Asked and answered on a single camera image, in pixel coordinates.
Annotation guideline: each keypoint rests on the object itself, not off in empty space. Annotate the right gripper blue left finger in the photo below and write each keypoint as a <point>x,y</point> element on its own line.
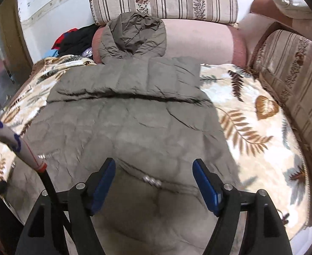
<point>56,213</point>

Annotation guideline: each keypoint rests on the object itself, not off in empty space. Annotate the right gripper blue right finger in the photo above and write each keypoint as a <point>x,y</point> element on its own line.
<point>264,231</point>

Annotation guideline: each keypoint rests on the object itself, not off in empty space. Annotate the grey puffer hooded jacket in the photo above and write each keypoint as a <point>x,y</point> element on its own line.
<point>147,112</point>

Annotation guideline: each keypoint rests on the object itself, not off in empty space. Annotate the pile of dark clothes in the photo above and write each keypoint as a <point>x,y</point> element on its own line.
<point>73,42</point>

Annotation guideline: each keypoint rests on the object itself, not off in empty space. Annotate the leaf pattern fleece blanket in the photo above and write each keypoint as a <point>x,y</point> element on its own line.
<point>257,132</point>

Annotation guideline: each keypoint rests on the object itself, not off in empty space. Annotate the striped floral side cushion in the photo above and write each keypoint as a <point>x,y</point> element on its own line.
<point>284,63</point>

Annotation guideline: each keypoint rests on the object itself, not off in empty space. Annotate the pink sofa backrest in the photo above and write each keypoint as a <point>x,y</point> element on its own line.
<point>203,39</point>

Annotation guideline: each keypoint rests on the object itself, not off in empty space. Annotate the white cloth on armrest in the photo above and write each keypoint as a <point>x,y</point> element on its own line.
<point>295,9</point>

